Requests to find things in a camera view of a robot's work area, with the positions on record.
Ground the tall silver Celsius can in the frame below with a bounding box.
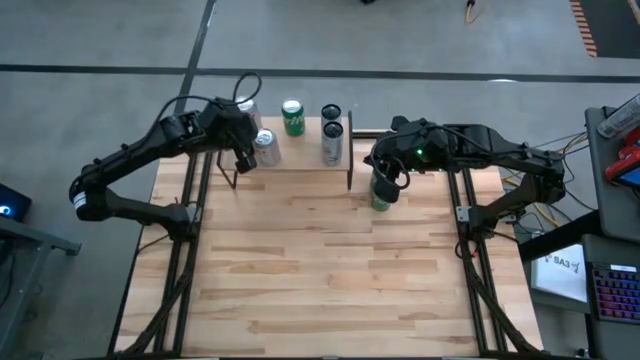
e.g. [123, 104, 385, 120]
[321, 103, 344, 126]
[322, 122, 346, 168]

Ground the silver spray can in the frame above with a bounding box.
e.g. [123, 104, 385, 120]
[597, 93, 640, 140]

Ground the wooden shelf with black frame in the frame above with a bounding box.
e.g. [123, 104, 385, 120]
[218, 109, 355, 192]

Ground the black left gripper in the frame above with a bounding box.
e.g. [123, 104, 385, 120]
[199, 98, 260, 175]

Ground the yellow plug cable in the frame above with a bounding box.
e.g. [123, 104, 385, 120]
[464, 0, 484, 24]

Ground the red hand tool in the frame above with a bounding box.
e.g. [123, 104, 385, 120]
[603, 127, 640, 184]

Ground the backlit black keyboard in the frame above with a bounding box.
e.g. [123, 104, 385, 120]
[589, 262, 640, 324]

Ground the black device with blue light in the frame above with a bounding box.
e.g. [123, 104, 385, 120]
[0, 183, 32, 224]

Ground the silver Diet Coke can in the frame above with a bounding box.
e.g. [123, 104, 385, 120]
[237, 96, 264, 131]
[253, 128, 283, 168]

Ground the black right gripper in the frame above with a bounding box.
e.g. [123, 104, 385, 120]
[364, 115, 454, 204]

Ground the grey side table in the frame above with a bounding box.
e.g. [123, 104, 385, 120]
[0, 214, 84, 360]

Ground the grey desk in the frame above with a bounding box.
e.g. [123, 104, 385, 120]
[584, 104, 640, 244]
[518, 209, 640, 360]

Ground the white SA3 sign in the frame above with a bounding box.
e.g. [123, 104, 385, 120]
[529, 243, 590, 305]

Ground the black aluminium table frame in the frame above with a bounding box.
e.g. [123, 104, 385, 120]
[107, 119, 545, 359]

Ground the black mat with orange stripes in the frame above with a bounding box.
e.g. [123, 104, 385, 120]
[569, 0, 640, 60]

